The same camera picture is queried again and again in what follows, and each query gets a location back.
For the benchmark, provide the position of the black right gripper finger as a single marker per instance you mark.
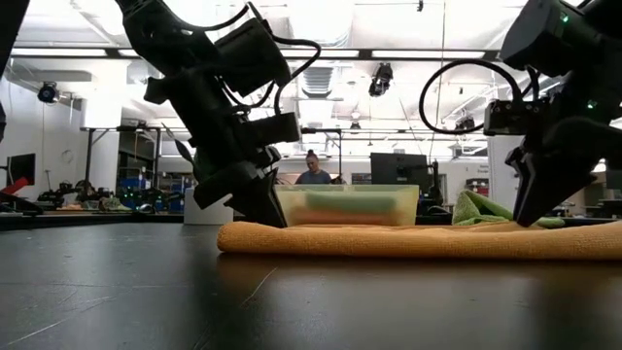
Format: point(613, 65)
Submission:
point(517, 185)
point(554, 189)

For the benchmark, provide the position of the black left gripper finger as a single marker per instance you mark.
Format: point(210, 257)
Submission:
point(245, 209)
point(262, 189)

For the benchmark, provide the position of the green microfiber towel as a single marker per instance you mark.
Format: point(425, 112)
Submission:
point(473, 206)

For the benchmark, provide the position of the orange microfiber towel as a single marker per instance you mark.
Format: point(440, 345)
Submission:
point(350, 217)
point(413, 240)

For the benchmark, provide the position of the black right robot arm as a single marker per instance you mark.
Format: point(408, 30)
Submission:
point(559, 34)

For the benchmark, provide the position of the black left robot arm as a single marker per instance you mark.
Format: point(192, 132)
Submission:
point(155, 34)

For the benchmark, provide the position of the white pillar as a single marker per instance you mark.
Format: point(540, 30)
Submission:
point(500, 170)

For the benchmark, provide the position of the yellow translucent plastic bin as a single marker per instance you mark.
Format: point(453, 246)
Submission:
point(286, 204)

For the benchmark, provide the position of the red parts shelf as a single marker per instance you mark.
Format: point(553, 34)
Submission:
point(477, 187)

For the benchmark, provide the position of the person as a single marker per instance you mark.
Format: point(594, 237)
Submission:
point(313, 172)

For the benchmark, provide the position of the black desk monitor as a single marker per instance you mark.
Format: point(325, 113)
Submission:
point(614, 180)

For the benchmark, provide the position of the dark shelf unit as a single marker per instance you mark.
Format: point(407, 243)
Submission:
point(138, 155)

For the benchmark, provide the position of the black monitor on stand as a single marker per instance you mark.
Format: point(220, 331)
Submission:
point(398, 169)

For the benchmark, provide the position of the black overhead light bar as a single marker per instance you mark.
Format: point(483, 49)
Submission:
point(427, 54)

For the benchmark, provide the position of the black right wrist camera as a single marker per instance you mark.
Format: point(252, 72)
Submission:
point(515, 116)

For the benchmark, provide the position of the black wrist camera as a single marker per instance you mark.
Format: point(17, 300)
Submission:
point(515, 116)
point(252, 56)

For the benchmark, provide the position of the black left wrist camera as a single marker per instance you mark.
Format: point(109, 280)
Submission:
point(252, 56)

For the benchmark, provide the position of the black ceiling-hung camera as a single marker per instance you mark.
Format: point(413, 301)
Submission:
point(47, 92)
point(381, 80)
point(466, 122)

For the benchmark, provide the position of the silver ceiling duct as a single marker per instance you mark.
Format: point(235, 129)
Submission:
point(317, 80)

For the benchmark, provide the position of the black wall monitor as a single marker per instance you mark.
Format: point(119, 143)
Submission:
point(22, 170)

